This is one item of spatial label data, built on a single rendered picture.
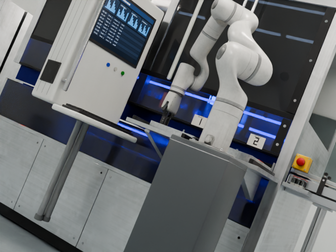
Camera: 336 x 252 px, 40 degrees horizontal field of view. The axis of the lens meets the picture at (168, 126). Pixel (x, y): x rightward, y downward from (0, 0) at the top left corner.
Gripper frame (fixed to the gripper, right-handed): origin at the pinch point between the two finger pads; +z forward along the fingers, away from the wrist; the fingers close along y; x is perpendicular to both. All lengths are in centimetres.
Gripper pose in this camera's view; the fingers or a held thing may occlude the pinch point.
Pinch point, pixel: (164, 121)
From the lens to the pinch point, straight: 237.2
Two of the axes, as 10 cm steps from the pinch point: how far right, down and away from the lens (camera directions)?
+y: -4.2, -2.4, -8.7
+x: 8.2, 3.0, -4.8
